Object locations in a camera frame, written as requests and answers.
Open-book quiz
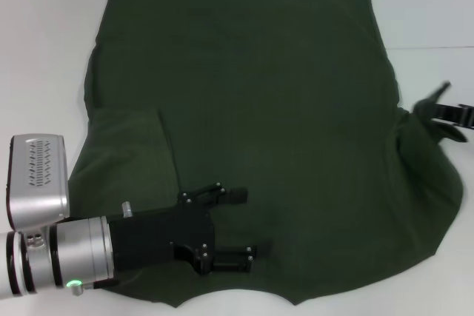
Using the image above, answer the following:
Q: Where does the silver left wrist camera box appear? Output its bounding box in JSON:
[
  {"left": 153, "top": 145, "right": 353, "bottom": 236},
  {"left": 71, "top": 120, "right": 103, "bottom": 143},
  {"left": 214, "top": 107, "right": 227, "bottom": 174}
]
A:
[{"left": 4, "top": 134, "right": 71, "bottom": 231}]

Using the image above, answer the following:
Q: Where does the thin dark left arm cable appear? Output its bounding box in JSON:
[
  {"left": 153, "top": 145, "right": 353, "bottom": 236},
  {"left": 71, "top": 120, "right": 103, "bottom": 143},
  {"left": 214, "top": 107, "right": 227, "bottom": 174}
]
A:
[{"left": 82, "top": 280, "right": 113, "bottom": 290}]

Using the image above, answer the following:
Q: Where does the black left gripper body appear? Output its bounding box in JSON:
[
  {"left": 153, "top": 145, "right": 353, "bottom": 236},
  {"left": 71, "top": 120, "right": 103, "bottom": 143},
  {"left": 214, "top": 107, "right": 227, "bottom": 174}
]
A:
[{"left": 107, "top": 192, "right": 218, "bottom": 278}]

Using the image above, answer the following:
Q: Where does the dark green t-shirt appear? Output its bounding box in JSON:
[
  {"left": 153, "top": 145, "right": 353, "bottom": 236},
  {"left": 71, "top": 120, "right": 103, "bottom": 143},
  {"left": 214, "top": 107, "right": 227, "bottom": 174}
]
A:
[{"left": 69, "top": 0, "right": 468, "bottom": 309}]

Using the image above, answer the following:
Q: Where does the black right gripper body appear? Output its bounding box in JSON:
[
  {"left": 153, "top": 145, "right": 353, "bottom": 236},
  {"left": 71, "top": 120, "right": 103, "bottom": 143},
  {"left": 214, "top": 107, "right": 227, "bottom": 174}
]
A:
[{"left": 456, "top": 103, "right": 474, "bottom": 129}]

